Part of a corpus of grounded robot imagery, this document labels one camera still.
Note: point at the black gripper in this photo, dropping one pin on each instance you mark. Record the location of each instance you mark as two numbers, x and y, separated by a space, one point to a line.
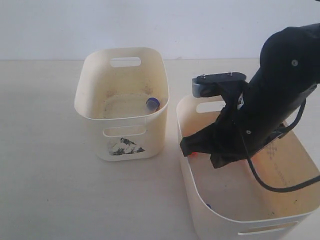
237 135

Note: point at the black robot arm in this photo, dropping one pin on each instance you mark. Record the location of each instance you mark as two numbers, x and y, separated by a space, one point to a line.
289 72

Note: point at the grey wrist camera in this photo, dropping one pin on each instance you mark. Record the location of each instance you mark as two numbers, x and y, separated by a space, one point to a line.
219 84

